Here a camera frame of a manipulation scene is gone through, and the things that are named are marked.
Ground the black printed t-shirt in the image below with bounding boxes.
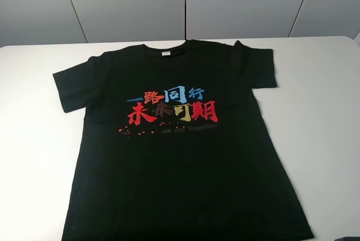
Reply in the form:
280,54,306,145
52,39,280,241

